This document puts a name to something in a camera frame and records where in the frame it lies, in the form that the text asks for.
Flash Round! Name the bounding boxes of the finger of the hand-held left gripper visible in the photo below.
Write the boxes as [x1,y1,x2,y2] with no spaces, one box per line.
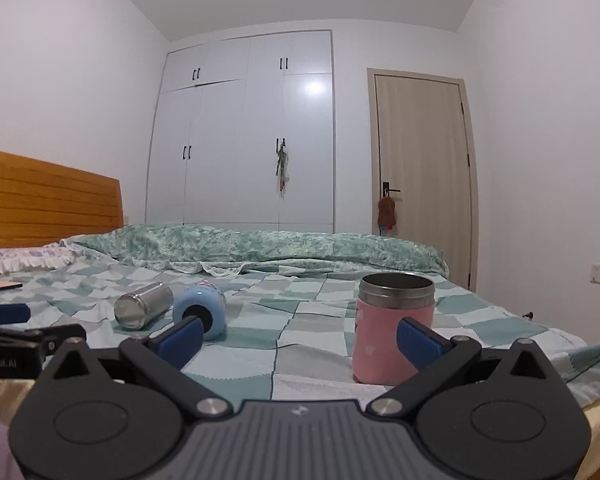
[0,303,32,326]
[0,323,87,356]

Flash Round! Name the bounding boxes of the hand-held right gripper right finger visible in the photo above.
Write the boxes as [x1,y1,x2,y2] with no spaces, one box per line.
[370,317,568,417]

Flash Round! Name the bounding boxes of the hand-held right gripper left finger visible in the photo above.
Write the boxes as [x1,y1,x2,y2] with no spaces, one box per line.
[32,317,233,418]

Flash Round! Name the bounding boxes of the light blue cup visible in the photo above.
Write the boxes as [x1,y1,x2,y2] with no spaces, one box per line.
[172,281,227,342]

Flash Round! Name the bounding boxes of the pink cup with steel rim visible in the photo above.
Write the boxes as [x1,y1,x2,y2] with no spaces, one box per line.
[350,273,436,387]

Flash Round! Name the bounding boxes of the silver steel cup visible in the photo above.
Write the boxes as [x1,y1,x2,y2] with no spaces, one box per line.
[114,282,174,331]

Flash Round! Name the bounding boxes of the purple floral pillow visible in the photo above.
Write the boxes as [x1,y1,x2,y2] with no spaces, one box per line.
[0,238,77,279]

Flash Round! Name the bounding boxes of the checkered bed sheet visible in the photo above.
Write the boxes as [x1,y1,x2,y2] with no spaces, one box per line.
[0,255,600,411]

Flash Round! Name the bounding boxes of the wooden headboard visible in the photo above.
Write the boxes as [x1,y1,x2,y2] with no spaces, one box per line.
[0,147,125,249]

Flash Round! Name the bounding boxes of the green floral quilt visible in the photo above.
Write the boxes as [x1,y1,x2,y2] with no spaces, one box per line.
[74,223,451,279]

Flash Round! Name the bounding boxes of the brown hanging pouch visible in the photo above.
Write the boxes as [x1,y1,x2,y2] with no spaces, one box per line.
[377,195,399,237]

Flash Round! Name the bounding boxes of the beige door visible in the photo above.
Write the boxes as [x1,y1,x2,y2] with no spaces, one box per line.
[366,67,481,292]

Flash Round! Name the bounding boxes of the green hanging ornament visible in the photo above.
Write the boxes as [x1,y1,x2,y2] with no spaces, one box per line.
[274,148,294,194]

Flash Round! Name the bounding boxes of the white wardrobe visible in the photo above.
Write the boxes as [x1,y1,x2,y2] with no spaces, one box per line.
[144,29,336,234]

